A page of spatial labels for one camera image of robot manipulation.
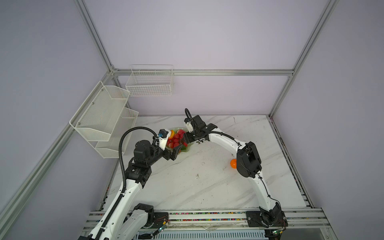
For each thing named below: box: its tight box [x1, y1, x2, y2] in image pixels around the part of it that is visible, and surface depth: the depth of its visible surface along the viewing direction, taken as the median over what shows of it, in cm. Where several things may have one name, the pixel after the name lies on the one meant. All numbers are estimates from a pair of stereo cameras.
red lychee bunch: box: [167, 129, 188, 149], surface depth 100 cm
